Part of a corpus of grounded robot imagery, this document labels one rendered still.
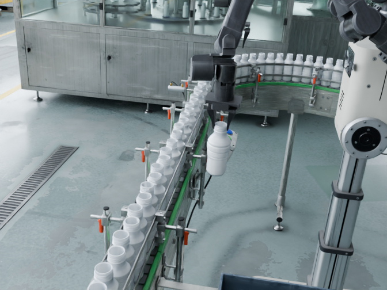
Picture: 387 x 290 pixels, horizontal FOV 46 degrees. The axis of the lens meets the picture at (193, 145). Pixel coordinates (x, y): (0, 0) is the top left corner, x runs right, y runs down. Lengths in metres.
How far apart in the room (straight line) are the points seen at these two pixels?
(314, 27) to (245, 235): 3.97
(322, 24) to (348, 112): 4.91
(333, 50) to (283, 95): 3.72
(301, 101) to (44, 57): 3.08
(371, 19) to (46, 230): 2.41
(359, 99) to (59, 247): 2.05
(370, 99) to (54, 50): 3.97
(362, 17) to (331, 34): 5.18
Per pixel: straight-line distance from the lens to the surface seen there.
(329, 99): 2.93
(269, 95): 2.92
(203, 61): 1.26
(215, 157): 1.37
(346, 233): 1.93
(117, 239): 1.06
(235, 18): 1.30
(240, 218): 3.30
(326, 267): 2.01
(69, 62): 5.10
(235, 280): 1.32
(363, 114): 1.66
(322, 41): 6.57
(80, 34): 4.98
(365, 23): 1.39
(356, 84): 1.62
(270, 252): 3.02
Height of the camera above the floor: 1.79
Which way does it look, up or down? 24 degrees down
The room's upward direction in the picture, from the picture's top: 4 degrees clockwise
